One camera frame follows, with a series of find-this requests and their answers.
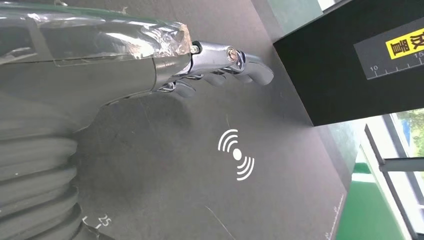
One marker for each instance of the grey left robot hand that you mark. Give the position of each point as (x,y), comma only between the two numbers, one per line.
(82,66)

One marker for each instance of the black yellow machine label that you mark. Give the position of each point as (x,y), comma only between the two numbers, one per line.
(391,56)

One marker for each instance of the green conveyor belt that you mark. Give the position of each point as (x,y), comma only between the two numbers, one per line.
(364,212)

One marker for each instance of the dark window frame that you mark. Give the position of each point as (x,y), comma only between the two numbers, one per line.
(400,164)

